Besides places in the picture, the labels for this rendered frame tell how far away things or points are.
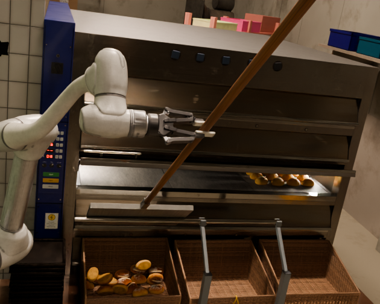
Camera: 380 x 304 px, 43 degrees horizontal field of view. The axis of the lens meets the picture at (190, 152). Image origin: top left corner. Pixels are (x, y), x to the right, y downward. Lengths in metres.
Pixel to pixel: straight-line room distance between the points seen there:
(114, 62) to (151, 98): 1.30
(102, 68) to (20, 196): 0.83
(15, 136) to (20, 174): 0.32
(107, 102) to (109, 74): 0.09
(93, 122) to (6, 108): 1.37
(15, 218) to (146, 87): 1.10
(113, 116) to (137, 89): 1.33
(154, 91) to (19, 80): 0.75
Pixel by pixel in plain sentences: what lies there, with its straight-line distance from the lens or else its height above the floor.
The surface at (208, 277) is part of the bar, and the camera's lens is 2.72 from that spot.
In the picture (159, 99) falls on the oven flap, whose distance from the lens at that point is 2.86.
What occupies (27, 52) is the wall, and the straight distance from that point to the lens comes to 2.77.
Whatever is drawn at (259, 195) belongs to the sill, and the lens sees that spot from 3.30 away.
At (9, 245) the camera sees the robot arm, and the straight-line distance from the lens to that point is 2.31.
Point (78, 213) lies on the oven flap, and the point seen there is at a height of 1.01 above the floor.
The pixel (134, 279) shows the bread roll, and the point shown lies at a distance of 3.19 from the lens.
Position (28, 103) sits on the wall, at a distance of 2.83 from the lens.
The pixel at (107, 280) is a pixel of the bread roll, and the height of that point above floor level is 0.70.
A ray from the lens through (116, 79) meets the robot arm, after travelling 1.55.
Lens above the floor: 2.38
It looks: 18 degrees down
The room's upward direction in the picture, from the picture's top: 9 degrees clockwise
